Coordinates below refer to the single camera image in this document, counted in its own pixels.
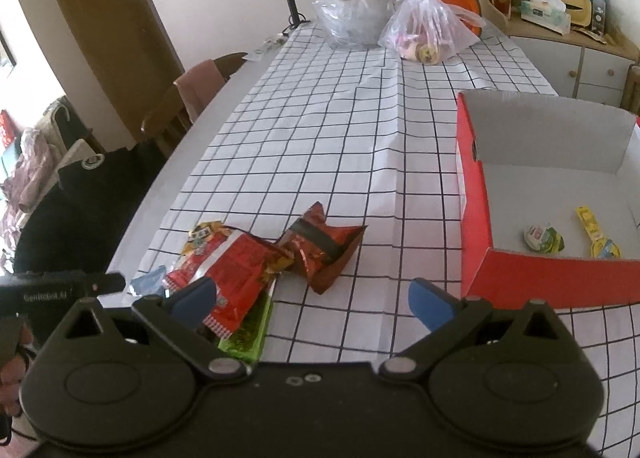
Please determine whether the dark red snack packet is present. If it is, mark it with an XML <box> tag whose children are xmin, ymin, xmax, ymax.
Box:
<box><xmin>276</xmin><ymin>201</ymin><xmax>369</xmax><ymax>295</ymax></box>

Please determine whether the green jelly cup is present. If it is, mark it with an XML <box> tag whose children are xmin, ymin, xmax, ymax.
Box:
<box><xmin>522</xmin><ymin>223</ymin><xmax>567</xmax><ymax>255</ymax></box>

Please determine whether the red cardboard box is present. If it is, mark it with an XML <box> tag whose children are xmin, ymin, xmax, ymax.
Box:
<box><xmin>454</xmin><ymin>90</ymin><xmax>640</xmax><ymax>312</ymax></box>

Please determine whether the blue snack packet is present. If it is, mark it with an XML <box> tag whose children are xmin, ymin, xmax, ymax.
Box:
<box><xmin>127</xmin><ymin>265</ymin><xmax>169</xmax><ymax>298</ymax></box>

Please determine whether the pink clothes pile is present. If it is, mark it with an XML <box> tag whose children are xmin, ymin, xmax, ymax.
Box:
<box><xmin>0</xmin><ymin>127</ymin><xmax>66</xmax><ymax>215</ymax></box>

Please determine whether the person's left hand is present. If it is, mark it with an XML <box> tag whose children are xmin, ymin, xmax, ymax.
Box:
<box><xmin>0</xmin><ymin>323</ymin><xmax>33</xmax><ymax>417</ymax></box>

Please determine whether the large clear plastic bag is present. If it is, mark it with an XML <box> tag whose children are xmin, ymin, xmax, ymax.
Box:
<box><xmin>312</xmin><ymin>0</ymin><xmax>432</xmax><ymax>48</ymax></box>

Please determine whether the white green tissue box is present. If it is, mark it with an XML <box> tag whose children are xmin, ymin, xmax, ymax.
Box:
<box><xmin>520</xmin><ymin>0</ymin><xmax>572</xmax><ymax>35</ymax></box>

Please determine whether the black garment with round badge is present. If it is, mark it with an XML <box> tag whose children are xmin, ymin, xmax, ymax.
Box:
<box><xmin>12</xmin><ymin>141</ymin><xmax>169</xmax><ymax>275</ymax></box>

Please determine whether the yellow stick packet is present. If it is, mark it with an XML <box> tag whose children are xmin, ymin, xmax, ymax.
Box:
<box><xmin>574</xmin><ymin>205</ymin><xmax>622</xmax><ymax>259</ymax></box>

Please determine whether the black checkered white tablecloth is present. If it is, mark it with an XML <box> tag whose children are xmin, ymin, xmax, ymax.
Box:
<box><xmin>105</xmin><ymin>21</ymin><xmax>640</xmax><ymax>439</ymax></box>

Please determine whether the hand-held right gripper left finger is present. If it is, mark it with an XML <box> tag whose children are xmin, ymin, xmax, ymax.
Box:
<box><xmin>52</xmin><ymin>277</ymin><xmax>251</xmax><ymax>382</ymax></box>

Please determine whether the wooden top grey cabinet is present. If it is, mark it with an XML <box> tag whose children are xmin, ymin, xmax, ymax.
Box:
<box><xmin>504</xmin><ymin>13</ymin><xmax>640</xmax><ymax>112</ymax></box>

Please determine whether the small clear plastic bag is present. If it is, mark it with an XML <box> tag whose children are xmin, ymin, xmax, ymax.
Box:
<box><xmin>377</xmin><ymin>0</ymin><xmax>486</xmax><ymax>65</ymax></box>

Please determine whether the wooden desk organizer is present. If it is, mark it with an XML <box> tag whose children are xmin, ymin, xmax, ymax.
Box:
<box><xmin>470</xmin><ymin>0</ymin><xmax>515</xmax><ymax>33</ymax></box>

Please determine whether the yellow tissue holder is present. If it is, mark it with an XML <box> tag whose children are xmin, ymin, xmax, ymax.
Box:
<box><xmin>554</xmin><ymin>0</ymin><xmax>609</xmax><ymax>32</ymax></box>

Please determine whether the yellow green snack packet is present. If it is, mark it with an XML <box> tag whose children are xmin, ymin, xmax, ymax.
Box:
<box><xmin>180</xmin><ymin>220</ymin><xmax>239</xmax><ymax>259</ymax></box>

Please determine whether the orange and green pouch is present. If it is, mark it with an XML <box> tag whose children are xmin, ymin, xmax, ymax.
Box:
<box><xmin>412</xmin><ymin>0</ymin><xmax>487</xmax><ymax>38</ymax></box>

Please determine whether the wooden door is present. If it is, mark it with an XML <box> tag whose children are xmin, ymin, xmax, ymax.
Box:
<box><xmin>37</xmin><ymin>0</ymin><xmax>184</xmax><ymax>150</ymax></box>

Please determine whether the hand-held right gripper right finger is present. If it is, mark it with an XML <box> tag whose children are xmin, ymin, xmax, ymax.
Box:
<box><xmin>377</xmin><ymin>278</ymin><xmax>576</xmax><ymax>384</ymax></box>

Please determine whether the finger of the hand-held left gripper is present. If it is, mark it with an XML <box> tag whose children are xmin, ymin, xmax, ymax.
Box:
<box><xmin>80</xmin><ymin>272</ymin><xmax>126</xmax><ymax>295</ymax></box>

